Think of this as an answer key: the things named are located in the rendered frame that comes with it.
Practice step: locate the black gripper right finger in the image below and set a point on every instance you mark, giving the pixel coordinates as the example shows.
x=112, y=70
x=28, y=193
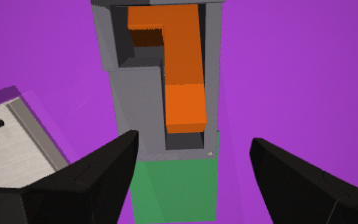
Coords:
x=297, y=192

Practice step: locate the orange l-shaped part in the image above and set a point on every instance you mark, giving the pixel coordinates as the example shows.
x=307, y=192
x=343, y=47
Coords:
x=176, y=27

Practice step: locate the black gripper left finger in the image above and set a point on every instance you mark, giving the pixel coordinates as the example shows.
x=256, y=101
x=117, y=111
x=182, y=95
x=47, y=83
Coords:
x=92, y=190

